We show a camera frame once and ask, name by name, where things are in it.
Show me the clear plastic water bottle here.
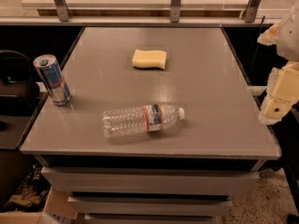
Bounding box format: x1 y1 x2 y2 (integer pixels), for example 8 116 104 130
103 104 185 138

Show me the metal bracket left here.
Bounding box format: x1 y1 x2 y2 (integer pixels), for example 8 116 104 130
53 0 70 21

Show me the grey drawer cabinet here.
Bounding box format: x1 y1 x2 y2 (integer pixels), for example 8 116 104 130
40 155 264 224

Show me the metal bracket right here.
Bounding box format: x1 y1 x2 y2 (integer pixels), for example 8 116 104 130
242 0 262 23

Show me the black chair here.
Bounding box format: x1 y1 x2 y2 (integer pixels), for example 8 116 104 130
0 49 40 116

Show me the metal bracket middle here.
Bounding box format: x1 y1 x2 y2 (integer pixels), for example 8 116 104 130
170 0 181 22

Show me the yellow sponge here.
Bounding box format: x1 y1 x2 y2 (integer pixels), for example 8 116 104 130
132 49 166 70

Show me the metal bracket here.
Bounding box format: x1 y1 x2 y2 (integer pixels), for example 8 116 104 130
242 0 262 23
53 0 70 21
170 0 181 22

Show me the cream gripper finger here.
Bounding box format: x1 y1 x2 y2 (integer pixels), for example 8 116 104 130
257 22 280 46
258 61 299 125

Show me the cardboard box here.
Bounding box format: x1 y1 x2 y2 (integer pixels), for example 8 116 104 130
0 186 78 224

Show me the blue silver energy drink can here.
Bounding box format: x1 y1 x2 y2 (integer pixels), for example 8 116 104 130
33 54 71 105

